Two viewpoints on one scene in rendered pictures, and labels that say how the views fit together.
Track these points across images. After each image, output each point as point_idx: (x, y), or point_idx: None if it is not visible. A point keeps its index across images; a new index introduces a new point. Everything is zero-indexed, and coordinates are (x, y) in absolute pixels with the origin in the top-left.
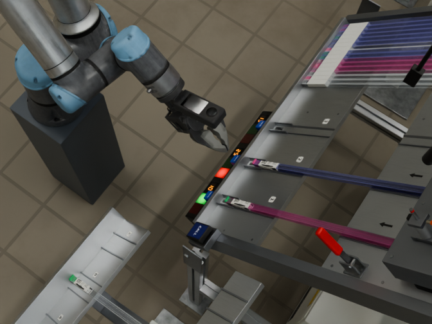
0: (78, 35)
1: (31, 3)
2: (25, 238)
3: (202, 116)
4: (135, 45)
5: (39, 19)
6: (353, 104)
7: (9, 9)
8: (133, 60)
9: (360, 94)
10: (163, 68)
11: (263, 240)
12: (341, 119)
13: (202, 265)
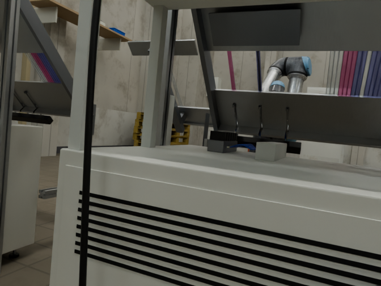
0: None
1: (270, 79)
2: None
3: None
4: (275, 81)
5: (267, 82)
6: (312, 93)
7: (264, 79)
8: (270, 85)
9: (320, 94)
10: (275, 90)
11: (219, 90)
12: (299, 92)
13: (206, 144)
